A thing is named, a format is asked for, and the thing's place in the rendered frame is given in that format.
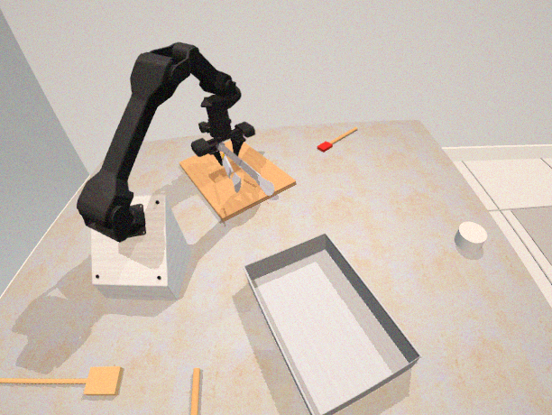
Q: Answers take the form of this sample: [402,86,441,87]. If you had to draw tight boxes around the white short cylinder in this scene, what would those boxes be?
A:
[454,222,487,253]

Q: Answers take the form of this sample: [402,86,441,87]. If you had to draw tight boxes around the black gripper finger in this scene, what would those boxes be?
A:
[210,148,223,167]
[231,138,246,157]

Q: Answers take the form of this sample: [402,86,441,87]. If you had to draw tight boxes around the light brown wooden board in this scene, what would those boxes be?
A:
[179,142,296,222]

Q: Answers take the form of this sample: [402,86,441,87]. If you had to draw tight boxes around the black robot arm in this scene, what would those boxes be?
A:
[77,42,242,243]

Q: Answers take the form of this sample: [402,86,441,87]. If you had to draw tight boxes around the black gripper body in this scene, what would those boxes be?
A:
[191,115,255,157]

